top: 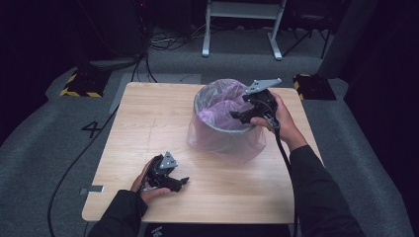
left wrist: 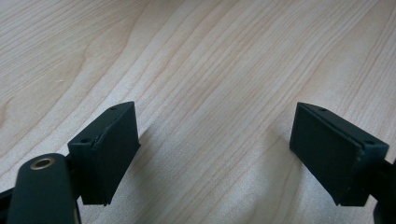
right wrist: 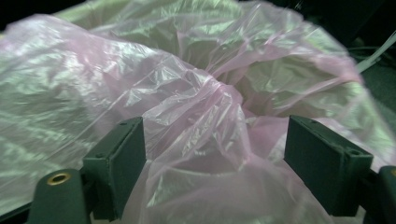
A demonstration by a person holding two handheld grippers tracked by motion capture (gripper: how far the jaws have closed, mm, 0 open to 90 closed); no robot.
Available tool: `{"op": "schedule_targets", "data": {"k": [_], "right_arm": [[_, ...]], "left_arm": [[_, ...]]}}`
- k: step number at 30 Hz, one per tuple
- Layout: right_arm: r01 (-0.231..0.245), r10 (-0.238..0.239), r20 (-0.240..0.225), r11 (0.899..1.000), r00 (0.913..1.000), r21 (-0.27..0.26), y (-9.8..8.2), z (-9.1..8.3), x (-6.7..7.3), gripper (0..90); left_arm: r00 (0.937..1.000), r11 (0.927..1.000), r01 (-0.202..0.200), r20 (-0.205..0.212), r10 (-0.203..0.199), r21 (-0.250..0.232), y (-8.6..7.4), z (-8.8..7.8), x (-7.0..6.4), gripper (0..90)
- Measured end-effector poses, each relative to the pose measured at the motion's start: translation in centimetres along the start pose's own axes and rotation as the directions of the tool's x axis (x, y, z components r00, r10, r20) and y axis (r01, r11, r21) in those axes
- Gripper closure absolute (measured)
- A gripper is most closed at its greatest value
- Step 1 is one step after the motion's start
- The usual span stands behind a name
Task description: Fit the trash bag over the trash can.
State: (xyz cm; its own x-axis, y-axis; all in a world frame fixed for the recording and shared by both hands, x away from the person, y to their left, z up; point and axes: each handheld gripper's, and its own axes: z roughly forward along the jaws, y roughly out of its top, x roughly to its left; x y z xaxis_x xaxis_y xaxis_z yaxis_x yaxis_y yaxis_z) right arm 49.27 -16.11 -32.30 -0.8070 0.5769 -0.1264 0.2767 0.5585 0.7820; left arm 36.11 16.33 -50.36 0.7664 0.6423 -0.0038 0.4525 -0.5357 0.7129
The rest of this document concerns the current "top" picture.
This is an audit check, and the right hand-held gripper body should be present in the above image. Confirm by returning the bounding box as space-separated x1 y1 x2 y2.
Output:
241 77 283 119

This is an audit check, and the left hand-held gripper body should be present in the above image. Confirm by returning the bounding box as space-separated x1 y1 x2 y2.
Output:
144 150 180 191

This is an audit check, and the pink plastic bag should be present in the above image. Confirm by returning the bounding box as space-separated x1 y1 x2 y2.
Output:
186 77 268 164

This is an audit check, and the green ribbed plastic bin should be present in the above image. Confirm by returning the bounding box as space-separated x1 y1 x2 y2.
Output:
189 78 265 156

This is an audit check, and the person's left hand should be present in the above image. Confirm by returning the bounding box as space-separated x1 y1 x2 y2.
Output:
129 159 173 206

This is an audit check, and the person's right hand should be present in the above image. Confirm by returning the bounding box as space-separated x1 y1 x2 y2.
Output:
249 91 309 153

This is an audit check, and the black yellow striped base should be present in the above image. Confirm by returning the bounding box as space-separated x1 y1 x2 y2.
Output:
59 69 112 99
293 73 338 102

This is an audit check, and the person's dark clothing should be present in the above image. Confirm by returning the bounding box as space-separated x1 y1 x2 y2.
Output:
144 223 292 237

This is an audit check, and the grey tape piece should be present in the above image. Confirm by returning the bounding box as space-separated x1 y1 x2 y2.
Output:
79 185 106 196

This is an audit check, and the black folding stand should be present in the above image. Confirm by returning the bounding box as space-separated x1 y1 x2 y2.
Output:
281 0 334 60

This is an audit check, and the grey curtain column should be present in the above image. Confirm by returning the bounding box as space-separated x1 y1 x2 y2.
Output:
317 0 380 80

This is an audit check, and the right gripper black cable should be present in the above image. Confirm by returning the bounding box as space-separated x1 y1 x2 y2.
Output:
264 113 299 237

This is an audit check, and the white metal table frame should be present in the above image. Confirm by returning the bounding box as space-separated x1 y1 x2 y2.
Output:
201 0 288 61

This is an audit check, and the black floor cable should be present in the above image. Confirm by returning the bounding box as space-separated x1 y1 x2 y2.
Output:
46 105 120 237

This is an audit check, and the bundle of floor cables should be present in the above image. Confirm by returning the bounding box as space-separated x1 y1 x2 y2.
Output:
130 22 212 84

